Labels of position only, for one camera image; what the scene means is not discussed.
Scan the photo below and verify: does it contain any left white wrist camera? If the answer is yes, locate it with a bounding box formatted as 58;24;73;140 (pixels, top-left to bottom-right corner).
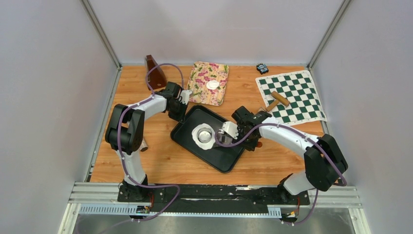
179;90;192;105

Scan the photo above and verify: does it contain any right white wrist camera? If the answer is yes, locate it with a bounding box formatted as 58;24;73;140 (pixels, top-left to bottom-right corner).
218;121;239;139

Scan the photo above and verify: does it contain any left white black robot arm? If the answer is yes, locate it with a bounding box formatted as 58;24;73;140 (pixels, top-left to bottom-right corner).
105;81;192;201

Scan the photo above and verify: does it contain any wooden handled metal scraper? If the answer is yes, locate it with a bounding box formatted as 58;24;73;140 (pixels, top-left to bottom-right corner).
213;136;263;151

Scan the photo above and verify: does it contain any purple cable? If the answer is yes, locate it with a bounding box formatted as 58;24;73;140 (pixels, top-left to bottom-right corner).
214;123;348;226
116;63;185;223

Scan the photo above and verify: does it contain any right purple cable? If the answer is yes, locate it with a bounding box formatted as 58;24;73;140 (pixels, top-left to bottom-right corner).
214;123;348;226

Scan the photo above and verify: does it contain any small blue black toy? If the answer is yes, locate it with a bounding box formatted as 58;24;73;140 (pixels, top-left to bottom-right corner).
256;63;269;75

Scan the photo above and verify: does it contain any green white chess mat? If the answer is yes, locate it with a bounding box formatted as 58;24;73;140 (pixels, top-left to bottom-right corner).
255;70;327;125

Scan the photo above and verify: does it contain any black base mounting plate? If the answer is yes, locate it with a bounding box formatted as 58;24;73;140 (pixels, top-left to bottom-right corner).
117;184;310;214

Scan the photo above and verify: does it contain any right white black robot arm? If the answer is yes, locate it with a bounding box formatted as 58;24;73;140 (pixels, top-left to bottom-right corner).
223;106;348;204

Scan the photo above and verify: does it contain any floral rectangular tray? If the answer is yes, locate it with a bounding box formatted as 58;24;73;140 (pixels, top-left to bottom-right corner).
187;61;229;106

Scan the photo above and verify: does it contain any black baking tray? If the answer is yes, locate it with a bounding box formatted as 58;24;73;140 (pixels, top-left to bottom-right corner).
170;105;244;173

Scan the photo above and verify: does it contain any silver glitter tube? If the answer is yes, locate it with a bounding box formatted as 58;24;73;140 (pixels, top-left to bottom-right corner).
139;138;149;152

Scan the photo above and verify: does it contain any round metal cutter ring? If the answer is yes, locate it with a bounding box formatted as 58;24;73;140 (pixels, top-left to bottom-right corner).
197;127;215;144

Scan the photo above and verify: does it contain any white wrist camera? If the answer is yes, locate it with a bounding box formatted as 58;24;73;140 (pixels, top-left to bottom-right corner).
179;90;192;105
218;121;239;139

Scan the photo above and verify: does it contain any aluminium frame rail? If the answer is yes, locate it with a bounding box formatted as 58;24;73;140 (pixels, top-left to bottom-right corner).
58;182;371;234

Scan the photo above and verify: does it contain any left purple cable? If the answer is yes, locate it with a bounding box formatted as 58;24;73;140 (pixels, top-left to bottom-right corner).
116;63;185;223

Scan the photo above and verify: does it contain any wooden pastry roller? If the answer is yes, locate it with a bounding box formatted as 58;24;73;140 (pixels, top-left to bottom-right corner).
257;91;291;115

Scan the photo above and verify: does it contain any brown wooden metronome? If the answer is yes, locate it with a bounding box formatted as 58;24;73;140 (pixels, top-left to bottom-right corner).
145;55;167;90

